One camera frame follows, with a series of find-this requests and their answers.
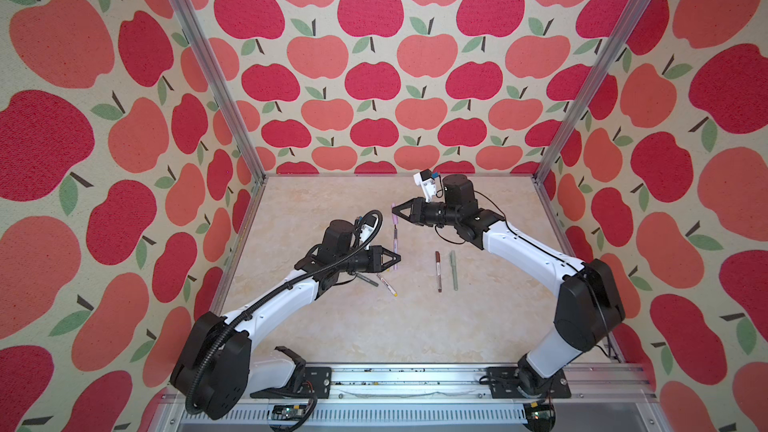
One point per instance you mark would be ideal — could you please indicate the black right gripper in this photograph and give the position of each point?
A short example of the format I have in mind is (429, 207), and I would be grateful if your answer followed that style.
(416, 206)

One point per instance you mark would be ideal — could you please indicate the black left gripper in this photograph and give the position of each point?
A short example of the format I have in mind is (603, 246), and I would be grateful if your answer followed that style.
(375, 259)

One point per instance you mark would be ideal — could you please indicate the pink pen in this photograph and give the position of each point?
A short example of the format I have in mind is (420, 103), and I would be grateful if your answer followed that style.
(395, 234)

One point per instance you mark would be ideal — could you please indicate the white pen brown end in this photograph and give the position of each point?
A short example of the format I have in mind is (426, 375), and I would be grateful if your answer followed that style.
(438, 271)

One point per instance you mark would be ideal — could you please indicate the light green pen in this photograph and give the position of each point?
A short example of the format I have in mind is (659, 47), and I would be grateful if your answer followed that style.
(454, 270)

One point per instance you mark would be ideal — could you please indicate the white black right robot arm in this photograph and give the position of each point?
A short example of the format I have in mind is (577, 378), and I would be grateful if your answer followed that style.
(588, 303)

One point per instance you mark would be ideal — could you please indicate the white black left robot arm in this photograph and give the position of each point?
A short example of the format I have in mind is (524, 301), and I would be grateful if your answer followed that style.
(215, 368)

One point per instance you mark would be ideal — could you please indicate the white pen yellow end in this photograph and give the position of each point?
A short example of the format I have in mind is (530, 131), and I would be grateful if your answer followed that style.
(388, 286)

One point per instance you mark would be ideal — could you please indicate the dark green pen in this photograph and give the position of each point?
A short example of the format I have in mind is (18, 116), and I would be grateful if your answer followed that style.
(367, 280)

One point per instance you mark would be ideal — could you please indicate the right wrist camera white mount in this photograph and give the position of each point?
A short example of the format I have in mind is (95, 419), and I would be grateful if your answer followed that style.
(427, 181)

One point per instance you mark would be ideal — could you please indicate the aluminium front rail base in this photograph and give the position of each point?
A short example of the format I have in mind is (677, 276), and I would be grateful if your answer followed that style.
(438, 397)

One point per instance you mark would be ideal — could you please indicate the aluminium left rear corner post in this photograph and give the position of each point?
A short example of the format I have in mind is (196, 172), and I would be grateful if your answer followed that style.
(214, 76)

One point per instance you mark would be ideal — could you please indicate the aluminium corner post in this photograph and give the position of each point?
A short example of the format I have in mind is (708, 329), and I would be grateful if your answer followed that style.
(214, 76)
(614, 45)

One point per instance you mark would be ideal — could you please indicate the aluminium right rear corner post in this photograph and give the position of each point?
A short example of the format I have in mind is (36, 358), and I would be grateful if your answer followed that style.
(614, 45)

